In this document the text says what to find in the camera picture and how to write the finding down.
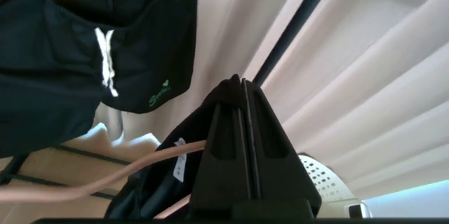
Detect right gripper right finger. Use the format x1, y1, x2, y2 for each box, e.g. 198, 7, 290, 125
241, 78, 323, 218

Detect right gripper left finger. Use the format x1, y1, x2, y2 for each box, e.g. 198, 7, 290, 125
188, 104, 253, 218

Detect black garment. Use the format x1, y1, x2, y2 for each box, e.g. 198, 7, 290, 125
104, 73, 243, 218

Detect pink clothes hanger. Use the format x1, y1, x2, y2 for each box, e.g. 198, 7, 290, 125
0, 139, 208, 220

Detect black shorts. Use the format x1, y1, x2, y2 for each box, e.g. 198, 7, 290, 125
0, 0, 199, 158

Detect white laundry basket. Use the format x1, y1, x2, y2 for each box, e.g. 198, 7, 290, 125
297, 152, 373, 218

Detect black clothes rack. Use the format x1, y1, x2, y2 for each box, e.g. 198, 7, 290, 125
0, 0, 343, 200

